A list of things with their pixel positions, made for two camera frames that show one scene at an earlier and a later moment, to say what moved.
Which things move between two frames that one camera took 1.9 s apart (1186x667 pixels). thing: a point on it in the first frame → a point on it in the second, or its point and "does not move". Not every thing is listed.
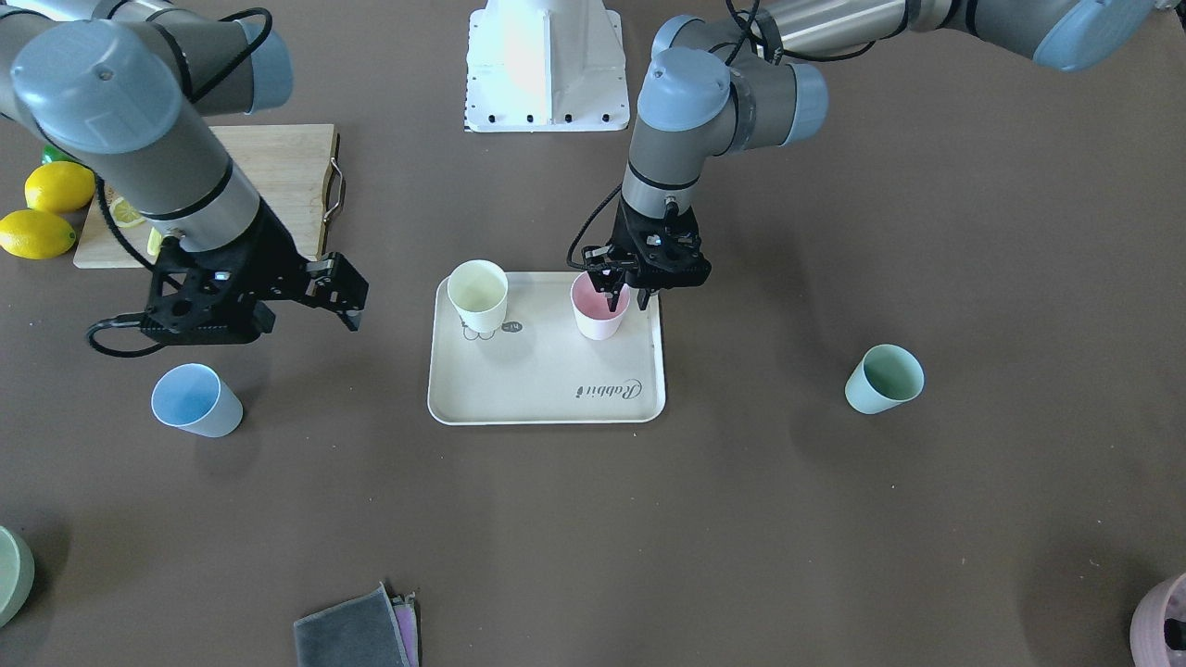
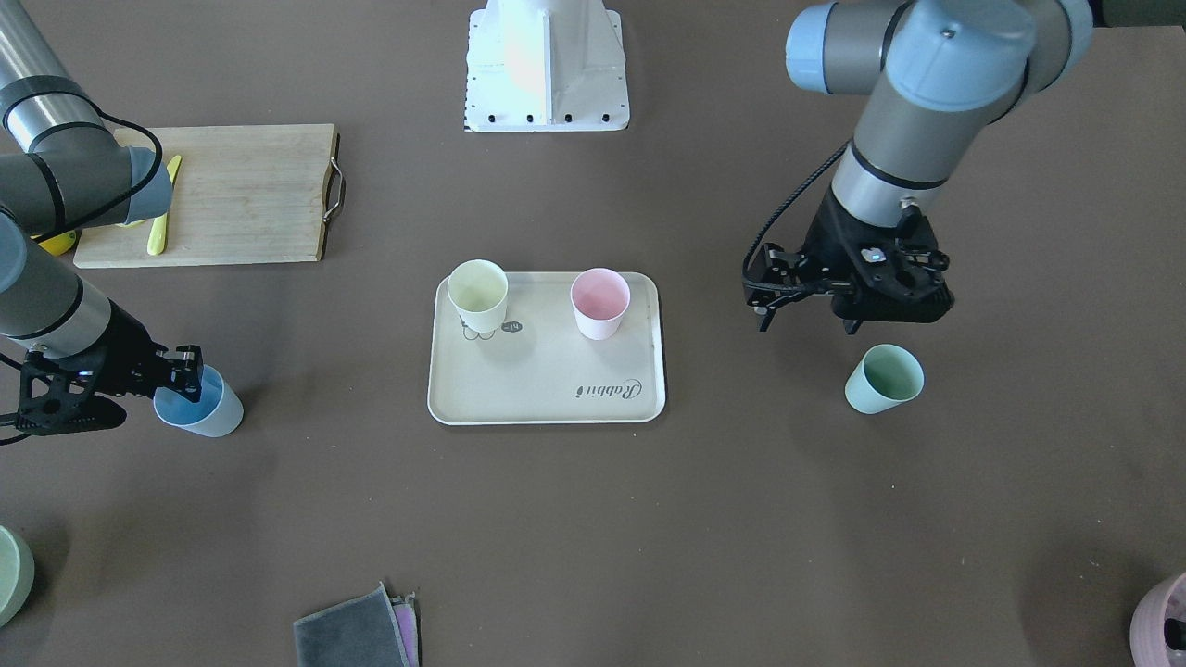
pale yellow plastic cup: x=478 y=291 does not move
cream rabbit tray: x=537 y=368 does not move
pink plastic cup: x=593 y=313 does not move
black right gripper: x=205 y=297 → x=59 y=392
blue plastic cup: x=195 y=397 does not move
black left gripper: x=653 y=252 → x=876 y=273
